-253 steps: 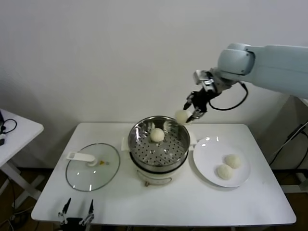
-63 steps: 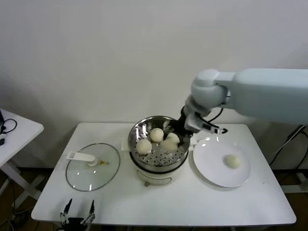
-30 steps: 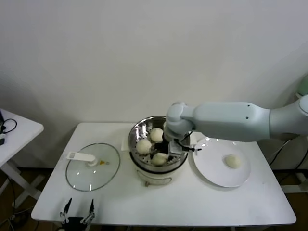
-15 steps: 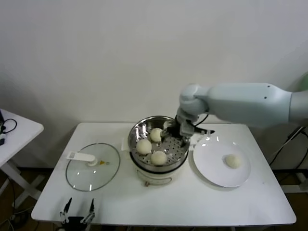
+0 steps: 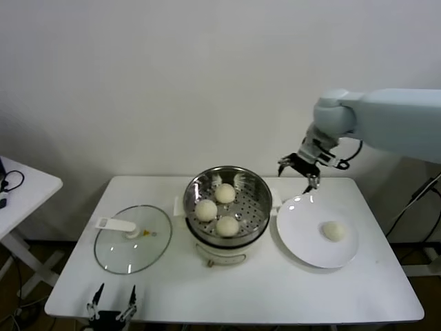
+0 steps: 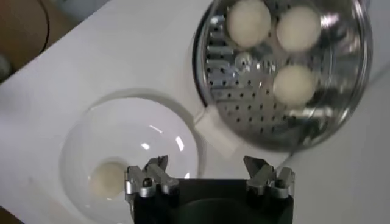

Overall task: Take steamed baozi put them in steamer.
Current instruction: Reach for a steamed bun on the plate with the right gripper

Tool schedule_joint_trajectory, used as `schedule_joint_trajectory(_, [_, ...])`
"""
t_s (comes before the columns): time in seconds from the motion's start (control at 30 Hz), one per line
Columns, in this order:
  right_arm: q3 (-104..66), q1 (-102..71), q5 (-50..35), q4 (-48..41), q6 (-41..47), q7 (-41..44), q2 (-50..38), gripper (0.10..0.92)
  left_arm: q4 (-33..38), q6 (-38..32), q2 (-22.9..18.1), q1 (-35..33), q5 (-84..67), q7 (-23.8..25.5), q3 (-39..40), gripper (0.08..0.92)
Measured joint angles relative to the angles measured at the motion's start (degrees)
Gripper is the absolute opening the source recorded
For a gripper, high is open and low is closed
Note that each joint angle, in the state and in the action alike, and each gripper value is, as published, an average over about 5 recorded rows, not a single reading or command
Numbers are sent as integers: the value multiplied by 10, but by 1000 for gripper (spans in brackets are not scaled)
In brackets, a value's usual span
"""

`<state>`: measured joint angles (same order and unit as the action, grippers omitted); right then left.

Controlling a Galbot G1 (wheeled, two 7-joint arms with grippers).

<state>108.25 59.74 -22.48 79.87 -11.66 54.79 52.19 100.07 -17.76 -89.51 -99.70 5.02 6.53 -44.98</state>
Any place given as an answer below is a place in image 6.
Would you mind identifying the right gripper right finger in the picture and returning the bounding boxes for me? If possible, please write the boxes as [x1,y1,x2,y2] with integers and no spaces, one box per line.
[243,155,296,200]

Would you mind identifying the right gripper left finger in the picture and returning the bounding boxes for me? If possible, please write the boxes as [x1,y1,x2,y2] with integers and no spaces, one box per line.
[124,155,180,202]

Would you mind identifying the white steamed baozi bun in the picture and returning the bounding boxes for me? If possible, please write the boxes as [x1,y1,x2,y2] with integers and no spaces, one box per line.
[275,5,322,53]
[225,0,272,49]
[272,64,317,107]
[88,161,129,200]

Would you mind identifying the stainless steel steamer basket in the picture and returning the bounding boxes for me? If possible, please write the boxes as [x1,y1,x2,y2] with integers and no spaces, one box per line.
[191,0,374,153]

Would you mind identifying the white round plate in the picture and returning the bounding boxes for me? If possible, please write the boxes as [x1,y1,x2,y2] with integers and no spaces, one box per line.
[59,89,207,224]

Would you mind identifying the thin black floor cable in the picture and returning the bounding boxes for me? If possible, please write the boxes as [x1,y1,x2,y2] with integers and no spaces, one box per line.
[36,0,51,55]

